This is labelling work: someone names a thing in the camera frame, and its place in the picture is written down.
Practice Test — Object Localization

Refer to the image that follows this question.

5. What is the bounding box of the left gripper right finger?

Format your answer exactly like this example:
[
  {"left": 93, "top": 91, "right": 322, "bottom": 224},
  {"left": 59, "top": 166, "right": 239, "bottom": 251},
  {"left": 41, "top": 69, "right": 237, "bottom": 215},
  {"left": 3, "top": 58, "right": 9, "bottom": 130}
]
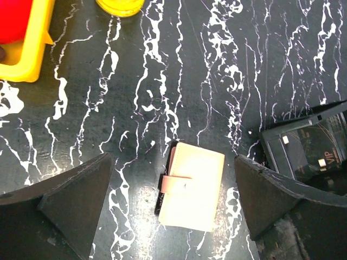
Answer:
[{"left": 234, "top": 155, "right": 346, "bottom": 259}]

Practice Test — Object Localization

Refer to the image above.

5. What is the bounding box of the yellow plastic tray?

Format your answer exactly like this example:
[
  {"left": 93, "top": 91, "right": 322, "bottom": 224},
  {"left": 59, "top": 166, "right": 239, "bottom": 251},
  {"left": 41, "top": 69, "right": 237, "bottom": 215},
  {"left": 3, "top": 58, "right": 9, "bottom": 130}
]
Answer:
[{"left": 1, "top": 1, "right": 55, "bottom": 82}]

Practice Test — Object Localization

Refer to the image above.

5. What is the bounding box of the red pomegranate lower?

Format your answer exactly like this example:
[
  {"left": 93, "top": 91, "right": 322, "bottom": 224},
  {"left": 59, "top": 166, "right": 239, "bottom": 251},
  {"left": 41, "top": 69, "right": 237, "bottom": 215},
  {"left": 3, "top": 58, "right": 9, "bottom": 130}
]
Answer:
[{"left": 1, "top": 0, "right": 32, "bottom": 44}]

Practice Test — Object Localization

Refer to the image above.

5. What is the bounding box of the yellow juice bottle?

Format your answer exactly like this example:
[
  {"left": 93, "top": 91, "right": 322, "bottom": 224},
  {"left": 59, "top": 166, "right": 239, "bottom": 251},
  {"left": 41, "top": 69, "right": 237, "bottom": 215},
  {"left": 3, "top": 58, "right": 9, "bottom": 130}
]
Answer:
[{"left": 96, "top": 0, "right": 145, "bottom": 17}]

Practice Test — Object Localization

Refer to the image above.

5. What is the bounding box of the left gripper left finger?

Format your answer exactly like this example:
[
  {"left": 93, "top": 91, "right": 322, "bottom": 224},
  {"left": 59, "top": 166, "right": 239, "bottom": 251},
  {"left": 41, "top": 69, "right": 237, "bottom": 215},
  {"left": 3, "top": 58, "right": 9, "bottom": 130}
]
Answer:
[{"left": 1, "top": 153, "right": 113, "bottom": 259}]

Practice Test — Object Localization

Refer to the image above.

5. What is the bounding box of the pink leather card holder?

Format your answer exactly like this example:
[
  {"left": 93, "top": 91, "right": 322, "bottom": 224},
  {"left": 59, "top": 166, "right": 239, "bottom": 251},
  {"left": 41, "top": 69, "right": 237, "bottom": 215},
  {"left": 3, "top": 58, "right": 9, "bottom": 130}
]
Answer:
[{"left": 158, "top": 142, "right": 225, "bottom": 232}]

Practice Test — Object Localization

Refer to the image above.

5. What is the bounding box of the VIP card in box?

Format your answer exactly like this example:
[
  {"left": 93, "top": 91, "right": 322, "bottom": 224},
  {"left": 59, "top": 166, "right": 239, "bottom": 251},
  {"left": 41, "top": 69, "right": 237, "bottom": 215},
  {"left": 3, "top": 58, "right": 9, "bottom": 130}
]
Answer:
[{"left": 281, "top": 112, "right": 346, "bottom": 182}]

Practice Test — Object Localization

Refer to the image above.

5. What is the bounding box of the black card box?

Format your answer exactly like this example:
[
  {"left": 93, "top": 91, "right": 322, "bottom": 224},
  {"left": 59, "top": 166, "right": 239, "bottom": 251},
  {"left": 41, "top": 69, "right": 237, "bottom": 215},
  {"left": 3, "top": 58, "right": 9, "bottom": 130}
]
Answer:
[{"left": 259, "top": 101, "right": 346, "bottom": 196}]

